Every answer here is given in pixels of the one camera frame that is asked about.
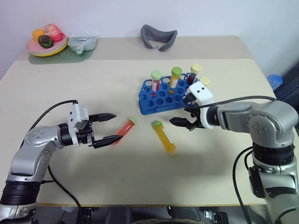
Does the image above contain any blue test tube rack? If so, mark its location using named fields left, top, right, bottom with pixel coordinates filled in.
left=139, top=72, right=199, bottom=115

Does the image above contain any metal clamp under table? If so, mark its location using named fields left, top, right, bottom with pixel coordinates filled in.
left=203, top=210, right=228, bottom=224

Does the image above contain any orange toy fruit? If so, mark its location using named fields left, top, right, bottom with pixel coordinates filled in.
left=32, top=28, right=45, bottom=42

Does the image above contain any red tube green cap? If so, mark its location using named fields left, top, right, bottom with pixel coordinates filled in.
left=110, top=116, right=137, bottom=147
left=151, top=70, right=162, bottom=93

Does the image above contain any pale green pouch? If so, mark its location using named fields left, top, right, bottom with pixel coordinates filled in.
left=67, top=36, right=99, bottom=55

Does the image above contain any pink toy peach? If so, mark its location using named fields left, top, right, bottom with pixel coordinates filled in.
left=44, top=22, right=64, bottom=42

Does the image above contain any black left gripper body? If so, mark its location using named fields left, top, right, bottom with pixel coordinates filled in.
left=77, top=121, right=96, bottom=149

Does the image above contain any dark toy mangosteen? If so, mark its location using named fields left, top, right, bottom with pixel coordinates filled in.
left=38, top=35, right=53, bottom=49

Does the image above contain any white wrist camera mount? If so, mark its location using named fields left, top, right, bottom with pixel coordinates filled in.
left=67, top=102, right=90, bottom=147
left=186, top=81, right=215, bottom=130

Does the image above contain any yellow plate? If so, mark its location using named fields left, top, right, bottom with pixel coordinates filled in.
left=35, top=37, right=70, bottom=56

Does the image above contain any black textured case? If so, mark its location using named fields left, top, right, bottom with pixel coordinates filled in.
left=274, top=63, right=299, bottom=136

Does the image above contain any gray foam face pad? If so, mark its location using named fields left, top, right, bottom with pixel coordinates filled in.
left=141, top=23, right=178, bottom=52

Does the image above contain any dark rounded shape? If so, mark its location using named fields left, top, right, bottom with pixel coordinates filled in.
left=129, top=205, right=204, bottom=224

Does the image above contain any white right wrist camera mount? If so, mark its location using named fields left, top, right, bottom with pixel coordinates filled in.
left=186, top=81, right=215, bottom=130

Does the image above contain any pink plate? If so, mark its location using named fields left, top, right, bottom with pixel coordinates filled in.
left=25, top=35, right=68, bottom=54

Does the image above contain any green table mat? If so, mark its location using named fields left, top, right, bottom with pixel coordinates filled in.
left=28, top=43, right=96, bottom=65

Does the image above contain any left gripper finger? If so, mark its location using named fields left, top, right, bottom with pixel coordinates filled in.
left=89, top=112, right=117, bottom=124
left=93, top=134, right=124, bottom=149

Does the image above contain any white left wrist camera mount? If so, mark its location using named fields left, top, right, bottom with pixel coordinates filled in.
left=67, top=102, right=90, bottom=147

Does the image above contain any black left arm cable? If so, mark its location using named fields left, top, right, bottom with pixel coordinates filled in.
left=29, top=99, right=83, bottom=224

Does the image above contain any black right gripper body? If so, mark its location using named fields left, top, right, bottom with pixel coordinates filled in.
left=188, top=106, right=204, bottom=131

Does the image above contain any yellow tube green cap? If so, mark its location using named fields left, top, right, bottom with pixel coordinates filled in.
left=170, top=66, right=183, bottom=87
left=151, top=120, right=178, bottom=155

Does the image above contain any blue water bottle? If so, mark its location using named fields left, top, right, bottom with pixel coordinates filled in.
left=266, top=74, right=284, bottom=91

